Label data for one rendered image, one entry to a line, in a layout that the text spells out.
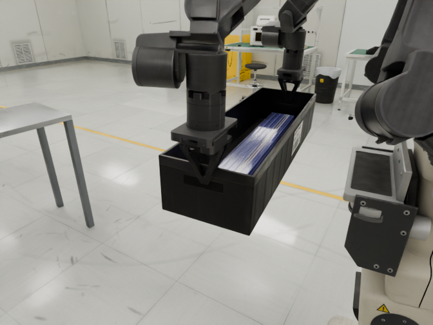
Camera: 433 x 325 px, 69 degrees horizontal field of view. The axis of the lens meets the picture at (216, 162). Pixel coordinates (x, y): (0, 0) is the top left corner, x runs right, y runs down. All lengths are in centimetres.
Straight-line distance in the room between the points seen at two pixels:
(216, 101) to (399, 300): 57
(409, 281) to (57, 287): 170
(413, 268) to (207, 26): 59
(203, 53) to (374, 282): 62
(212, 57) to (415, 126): 25
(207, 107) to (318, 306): 151
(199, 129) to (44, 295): 167
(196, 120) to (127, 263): 164
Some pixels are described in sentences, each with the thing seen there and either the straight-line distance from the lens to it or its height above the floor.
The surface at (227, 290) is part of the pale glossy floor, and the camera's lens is 181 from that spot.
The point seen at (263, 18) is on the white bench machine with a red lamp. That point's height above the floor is 122.
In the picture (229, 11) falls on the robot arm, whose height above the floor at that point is 135.
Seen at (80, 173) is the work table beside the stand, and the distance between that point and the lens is 216.
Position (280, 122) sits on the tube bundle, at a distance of 92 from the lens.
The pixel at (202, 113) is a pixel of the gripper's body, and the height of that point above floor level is 122.
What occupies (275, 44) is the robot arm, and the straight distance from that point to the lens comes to 99.
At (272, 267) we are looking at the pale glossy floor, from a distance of 196.
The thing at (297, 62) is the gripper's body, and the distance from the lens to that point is 97.
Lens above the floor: 135
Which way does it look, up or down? 26 degrees down
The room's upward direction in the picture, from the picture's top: straight up
